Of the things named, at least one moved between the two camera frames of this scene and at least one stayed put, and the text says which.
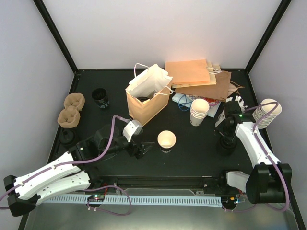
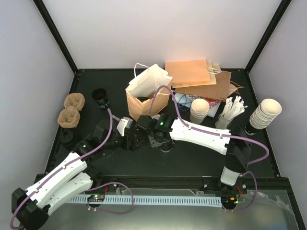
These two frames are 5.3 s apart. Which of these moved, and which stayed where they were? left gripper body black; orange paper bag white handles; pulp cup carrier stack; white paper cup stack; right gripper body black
Moved: left gripper body black; right gripper body black
Stayed: orange paper bag white handles; pulp cup carrier stack; white paper cup stack
